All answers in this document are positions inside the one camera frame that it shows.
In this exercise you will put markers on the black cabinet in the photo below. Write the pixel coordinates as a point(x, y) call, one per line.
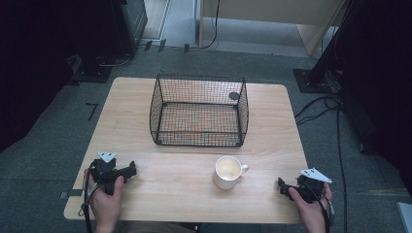
point(113, 29)

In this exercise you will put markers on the grey tape strip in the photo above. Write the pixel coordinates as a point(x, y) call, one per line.
point(69, 194)

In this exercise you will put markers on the white cup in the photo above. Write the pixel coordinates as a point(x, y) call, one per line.
point(227, 173)

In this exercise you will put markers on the beige wooden furniture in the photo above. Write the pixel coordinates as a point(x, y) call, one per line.
point(275, 13)

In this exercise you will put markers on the white flat object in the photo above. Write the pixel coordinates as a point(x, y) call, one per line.
point(406, 216)

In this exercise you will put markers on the black stand base plate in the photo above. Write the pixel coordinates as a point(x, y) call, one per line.
point(307, 82)

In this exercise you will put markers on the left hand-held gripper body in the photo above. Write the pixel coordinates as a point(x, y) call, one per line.
point(105, 171)

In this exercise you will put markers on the person's right hand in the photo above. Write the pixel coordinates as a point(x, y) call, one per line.
point(311, 212)

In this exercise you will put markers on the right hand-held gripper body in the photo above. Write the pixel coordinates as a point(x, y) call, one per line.
point(311, 189)

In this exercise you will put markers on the person's left hand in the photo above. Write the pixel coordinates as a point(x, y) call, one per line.
point(105, 207)

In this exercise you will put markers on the black round disc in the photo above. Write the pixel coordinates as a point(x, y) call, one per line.
point(233, 95)

